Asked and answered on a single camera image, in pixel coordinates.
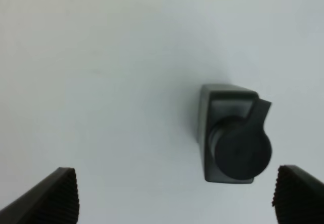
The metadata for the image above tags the dark green pump bottle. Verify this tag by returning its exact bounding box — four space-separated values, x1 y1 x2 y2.
197 84 272 184

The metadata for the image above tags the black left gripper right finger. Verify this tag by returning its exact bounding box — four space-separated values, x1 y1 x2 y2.
272 165 323 224

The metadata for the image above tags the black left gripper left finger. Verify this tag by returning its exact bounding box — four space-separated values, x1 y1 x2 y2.
1 167 79 223

